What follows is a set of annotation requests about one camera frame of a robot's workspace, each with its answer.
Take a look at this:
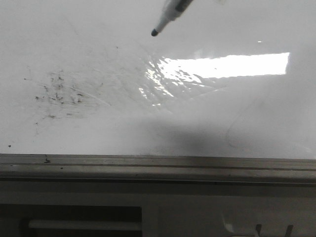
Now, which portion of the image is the white whiteboard marker pen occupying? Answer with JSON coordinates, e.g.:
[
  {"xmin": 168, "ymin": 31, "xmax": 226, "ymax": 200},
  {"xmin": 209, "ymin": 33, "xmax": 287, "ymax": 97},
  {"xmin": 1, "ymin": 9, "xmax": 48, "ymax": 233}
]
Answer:
[{"xmin": 151, "ymin": 0, "xmax": 193, "ymax": 37}]

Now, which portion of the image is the white whiteboard with aluminium frame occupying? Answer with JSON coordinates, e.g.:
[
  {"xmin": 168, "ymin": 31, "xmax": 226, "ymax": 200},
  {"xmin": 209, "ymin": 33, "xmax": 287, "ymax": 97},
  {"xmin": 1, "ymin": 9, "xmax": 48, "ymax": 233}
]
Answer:
[{"xmin": 0, "ymin": 0, "xmax": 316, "ymax": 184}]

